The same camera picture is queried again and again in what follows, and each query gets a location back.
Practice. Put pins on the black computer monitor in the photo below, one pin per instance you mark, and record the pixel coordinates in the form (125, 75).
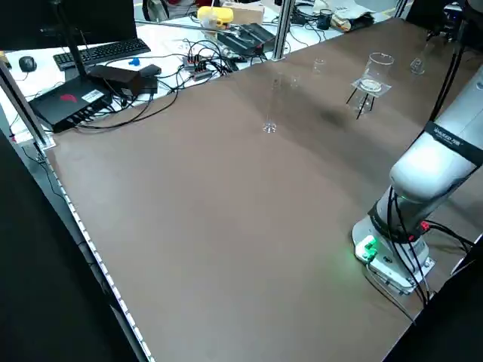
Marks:
(75, 19)

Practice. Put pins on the aluminium frame post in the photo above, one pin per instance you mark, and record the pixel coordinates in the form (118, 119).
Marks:
(26, 102)
(285, 30)

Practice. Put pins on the cardboard box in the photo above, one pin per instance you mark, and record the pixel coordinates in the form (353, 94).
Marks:
(245, 11)

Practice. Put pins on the black keyboard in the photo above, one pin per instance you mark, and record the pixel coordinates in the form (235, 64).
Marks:
(105, 51)

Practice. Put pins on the clear glass alcohol lamp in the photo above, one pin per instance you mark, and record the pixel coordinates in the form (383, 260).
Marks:
(363, 103)

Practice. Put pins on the small clear glass beaker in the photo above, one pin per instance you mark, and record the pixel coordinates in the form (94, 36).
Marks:
(319, 68)

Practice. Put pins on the small blue plastic part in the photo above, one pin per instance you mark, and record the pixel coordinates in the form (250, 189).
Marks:
(134, 62)

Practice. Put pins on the black ribbed tray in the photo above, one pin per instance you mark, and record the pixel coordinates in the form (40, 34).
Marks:
(247, 37)

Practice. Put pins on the square gauze plate white centre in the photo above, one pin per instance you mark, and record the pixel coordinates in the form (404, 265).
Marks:
(371, 86)

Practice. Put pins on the black power adapter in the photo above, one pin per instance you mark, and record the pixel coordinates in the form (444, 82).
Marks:
(151, 77)

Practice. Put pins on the yellow plastic case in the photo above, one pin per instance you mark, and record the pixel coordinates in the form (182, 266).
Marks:
(215, 16)

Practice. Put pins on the crumpled snack packet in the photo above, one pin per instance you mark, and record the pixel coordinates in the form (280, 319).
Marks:
(352, 19)

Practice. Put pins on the grey usb hub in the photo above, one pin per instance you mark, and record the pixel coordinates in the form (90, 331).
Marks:
(196, 68)

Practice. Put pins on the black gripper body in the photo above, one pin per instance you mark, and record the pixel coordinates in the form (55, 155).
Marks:
(443, 32)

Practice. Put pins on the large clear glass beaker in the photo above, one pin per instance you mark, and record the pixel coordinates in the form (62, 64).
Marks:
(380, 69)

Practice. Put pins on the black router box red logo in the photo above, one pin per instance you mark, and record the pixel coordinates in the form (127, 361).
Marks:
(68, 103)

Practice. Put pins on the black cup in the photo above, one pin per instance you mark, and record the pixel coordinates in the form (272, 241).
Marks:
(324, 19)

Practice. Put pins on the dark brown box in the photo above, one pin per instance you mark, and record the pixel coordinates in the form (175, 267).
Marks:
(117, 81)

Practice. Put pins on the black computer mouse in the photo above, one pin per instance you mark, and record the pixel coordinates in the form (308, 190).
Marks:
(27, 64)

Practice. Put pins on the clear glass conical flask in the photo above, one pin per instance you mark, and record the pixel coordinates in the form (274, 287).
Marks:
(417, 67)

